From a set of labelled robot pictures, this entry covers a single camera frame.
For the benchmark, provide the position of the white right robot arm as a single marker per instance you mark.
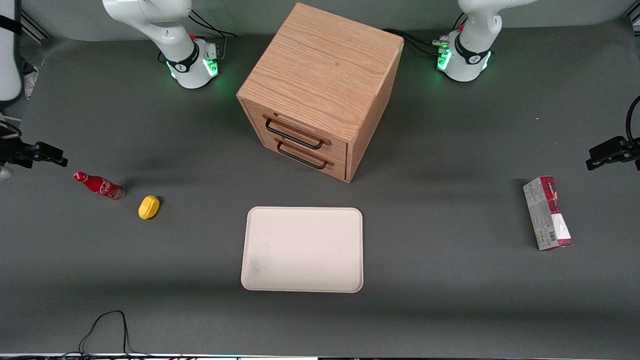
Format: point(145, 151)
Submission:
point(192, 70)

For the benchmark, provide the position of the grey red carton box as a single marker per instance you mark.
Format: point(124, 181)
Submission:
point(547, 212)

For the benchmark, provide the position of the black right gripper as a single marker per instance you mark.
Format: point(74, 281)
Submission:
point(11, 150)

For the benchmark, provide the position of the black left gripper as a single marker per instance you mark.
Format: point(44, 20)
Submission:
point(628, 148)

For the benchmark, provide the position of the beige plastic tray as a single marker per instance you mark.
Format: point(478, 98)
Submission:
point(302, 249)

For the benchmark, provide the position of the wooden drawer cabinet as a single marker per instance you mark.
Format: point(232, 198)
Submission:
point(325, 70)

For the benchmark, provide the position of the aluminium frame rail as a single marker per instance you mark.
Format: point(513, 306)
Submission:
point(35, 27)

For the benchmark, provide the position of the red coke bottle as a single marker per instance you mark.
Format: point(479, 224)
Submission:
point(100, 186)

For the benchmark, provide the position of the wooden drawer front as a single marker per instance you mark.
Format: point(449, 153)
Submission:
point(305, 142)
point(327, 170)

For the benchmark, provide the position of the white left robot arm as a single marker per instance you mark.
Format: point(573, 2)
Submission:
point(467, 62)

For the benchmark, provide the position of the yellow toy lemon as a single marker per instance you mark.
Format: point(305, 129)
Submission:
point(148, 207)

